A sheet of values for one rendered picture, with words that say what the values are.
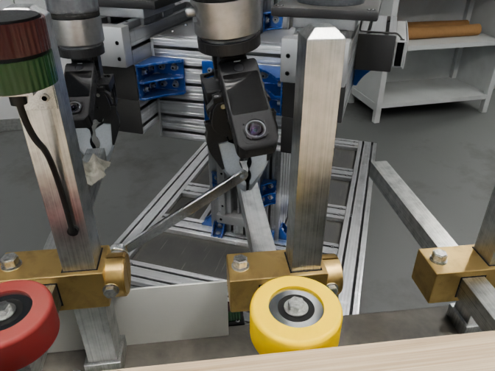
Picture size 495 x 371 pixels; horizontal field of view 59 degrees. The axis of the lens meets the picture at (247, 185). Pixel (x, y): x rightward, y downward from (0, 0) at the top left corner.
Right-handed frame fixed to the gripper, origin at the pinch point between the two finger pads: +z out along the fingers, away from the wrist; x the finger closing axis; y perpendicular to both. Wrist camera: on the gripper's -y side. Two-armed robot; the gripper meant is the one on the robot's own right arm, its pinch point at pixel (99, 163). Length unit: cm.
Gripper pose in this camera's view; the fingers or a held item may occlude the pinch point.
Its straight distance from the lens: 82.1
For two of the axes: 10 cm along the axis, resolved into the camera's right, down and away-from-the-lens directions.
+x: -9.9, 0.6, -1.0
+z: 0.0, 8.6, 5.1
